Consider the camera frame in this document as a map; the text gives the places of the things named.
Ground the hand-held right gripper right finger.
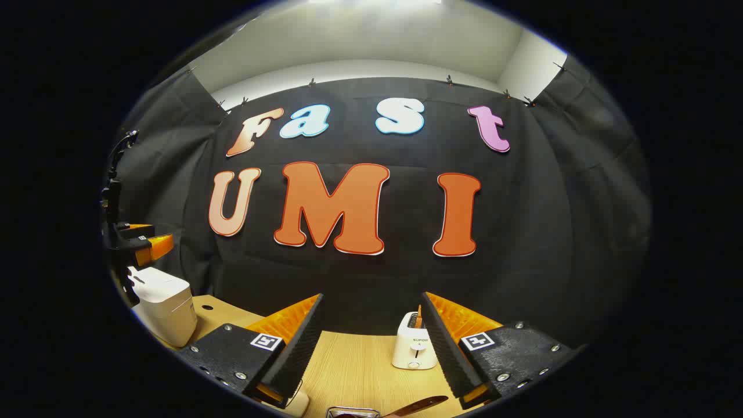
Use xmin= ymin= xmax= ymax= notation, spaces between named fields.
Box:
xmin=421 ymin=291 xmax=581 ymax=410

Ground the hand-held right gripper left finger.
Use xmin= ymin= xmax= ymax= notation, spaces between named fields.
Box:
xmin=177 ymin=293 xmax=324 ymax=410

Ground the brown wooden spoon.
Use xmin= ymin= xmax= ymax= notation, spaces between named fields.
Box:
xmin=380 ymin=396 xmax=449 ymax=418

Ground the white rice cooker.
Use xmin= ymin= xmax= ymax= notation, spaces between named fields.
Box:
xmin=128 ymin=266 xmax=198 ymax=348

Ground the metal wire chopstick holder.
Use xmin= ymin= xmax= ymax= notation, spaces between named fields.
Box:
xmin=326 ymin=406 xmax=381 ymax=418

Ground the white toaster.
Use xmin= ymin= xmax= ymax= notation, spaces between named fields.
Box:
xmin=392 ymin=312 xmax=439 ymax=370

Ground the black backdrop cloth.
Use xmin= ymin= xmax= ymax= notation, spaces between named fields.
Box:
xmin=107 ymin=55 xmax=654 ymax=349

